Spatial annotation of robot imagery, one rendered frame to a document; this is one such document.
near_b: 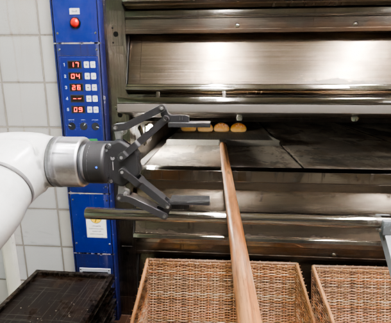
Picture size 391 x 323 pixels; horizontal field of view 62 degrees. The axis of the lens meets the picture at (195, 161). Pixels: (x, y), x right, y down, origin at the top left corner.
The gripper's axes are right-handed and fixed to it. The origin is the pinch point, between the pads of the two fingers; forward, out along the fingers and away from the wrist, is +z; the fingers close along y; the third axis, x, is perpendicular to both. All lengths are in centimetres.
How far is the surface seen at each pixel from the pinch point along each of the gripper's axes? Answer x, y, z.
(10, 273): -55, 59, -77
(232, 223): -5.0, 13.5, 5.5
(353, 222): -16.9, 17.9, 34.1
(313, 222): -17.1, 18.0, 25.1
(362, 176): -54, 17, 52
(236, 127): -149, 13, 16
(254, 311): 20.2, 13.6, 6.8
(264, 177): -55, 18, 19
